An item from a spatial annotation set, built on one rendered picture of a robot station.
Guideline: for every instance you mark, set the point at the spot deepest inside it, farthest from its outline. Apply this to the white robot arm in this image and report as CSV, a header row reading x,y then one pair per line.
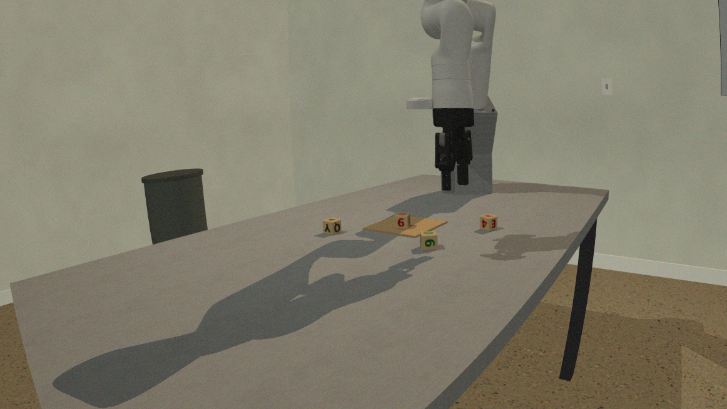
x,y
460,61

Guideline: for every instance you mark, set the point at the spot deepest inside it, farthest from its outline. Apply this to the tan flat mat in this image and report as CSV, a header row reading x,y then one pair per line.
x,y
416,226

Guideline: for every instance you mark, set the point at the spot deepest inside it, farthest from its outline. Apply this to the tan wooden letter block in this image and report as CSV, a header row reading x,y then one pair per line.
x,y
488,222
332,226
428,240
402,220

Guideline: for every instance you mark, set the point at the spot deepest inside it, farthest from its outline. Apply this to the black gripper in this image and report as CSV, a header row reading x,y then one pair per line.
x,y
452,146

